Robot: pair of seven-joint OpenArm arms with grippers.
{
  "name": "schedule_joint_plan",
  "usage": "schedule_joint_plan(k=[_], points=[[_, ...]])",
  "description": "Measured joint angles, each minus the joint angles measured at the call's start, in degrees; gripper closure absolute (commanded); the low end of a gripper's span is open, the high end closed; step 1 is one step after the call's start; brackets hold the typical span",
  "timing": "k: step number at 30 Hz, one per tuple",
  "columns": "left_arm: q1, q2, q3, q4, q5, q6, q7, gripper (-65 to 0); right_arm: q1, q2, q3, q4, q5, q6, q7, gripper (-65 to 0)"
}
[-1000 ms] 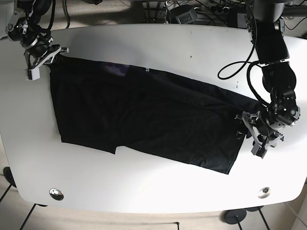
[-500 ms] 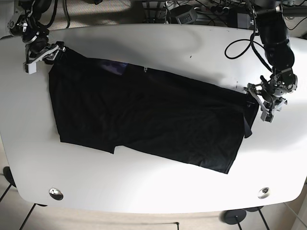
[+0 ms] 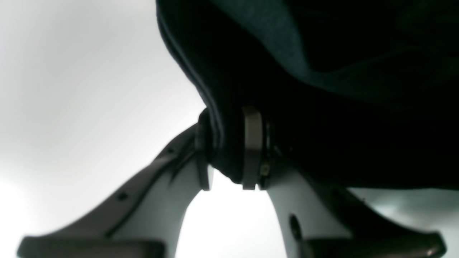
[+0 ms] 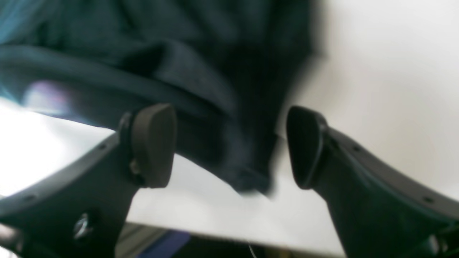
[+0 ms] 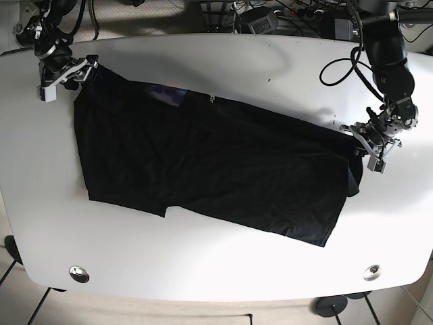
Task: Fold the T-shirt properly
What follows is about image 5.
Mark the silver table grommet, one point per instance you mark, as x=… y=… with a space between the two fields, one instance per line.
x=372 y=273
x=79 y=274

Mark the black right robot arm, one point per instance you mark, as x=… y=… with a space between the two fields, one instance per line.
x=39 y=30

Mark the left silver table grommet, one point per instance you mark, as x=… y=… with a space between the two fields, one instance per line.
x=79 y=274

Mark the right silver table grommet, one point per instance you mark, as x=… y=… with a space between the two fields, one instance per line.
x=372 y=273

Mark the grey power adapter box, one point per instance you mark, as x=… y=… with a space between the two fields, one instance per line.
x=343 y=29

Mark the black round stand base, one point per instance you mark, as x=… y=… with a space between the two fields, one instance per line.
x=328 y=307

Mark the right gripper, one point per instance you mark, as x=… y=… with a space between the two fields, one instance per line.
x=74 y=73

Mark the black graphic print T-shirt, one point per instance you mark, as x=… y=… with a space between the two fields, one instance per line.
x=151 y=147

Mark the grey multi-socket box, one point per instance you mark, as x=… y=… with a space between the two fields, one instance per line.
x=261 y=20

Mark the left black table leg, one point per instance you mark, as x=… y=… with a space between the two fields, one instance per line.
x=39 y=306

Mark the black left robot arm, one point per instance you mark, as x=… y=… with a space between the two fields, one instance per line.
x=382 y=41

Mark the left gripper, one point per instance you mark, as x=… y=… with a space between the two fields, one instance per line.
x=377 y=145

